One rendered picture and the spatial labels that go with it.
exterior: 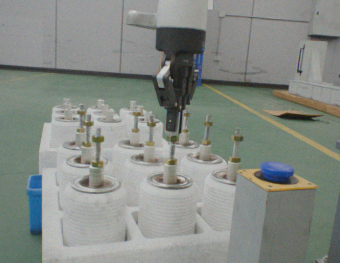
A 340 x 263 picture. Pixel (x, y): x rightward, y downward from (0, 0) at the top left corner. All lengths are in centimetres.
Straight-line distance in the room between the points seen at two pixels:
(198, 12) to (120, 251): 35
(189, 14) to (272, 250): 33
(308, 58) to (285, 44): 227
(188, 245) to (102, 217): 14
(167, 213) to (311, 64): 468
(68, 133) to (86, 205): 53
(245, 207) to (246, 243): 4
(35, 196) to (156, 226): 42
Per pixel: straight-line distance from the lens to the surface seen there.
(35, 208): 94
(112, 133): 105
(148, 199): 57
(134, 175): 67
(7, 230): 101
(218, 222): 63
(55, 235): 58
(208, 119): 72
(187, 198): 57
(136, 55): 695
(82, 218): 54
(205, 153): 73
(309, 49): 519
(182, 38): 52
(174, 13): 53
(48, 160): 103
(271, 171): 44
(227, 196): 61
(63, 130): 104
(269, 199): 43
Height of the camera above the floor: 45
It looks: 12 degrees down
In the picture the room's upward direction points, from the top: 4 degrees clockwise
